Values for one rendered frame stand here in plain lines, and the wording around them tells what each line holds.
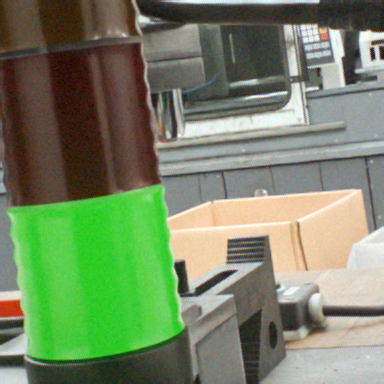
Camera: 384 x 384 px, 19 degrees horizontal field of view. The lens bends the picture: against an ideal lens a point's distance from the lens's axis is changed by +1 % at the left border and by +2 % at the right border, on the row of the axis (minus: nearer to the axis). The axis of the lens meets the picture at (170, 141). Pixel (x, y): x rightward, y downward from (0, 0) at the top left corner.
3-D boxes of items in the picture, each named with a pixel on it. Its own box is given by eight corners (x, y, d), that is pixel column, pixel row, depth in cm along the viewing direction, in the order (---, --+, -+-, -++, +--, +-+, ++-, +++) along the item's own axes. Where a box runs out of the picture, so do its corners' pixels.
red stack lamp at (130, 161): (54, 188, 29) (34, 61, 29) (187, 173, 28) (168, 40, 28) (-26, 212, 26) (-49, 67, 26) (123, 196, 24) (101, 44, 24)
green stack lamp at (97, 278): (73, 320, 29) (55, 194, 29) (207, 312, 28) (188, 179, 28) (-4, 362, 26) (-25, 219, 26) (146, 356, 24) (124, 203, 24)
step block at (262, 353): (248, 357, 83) (230, 236, 82) (286, 356, 82) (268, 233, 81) (218, 384, 77) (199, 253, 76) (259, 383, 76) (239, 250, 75)
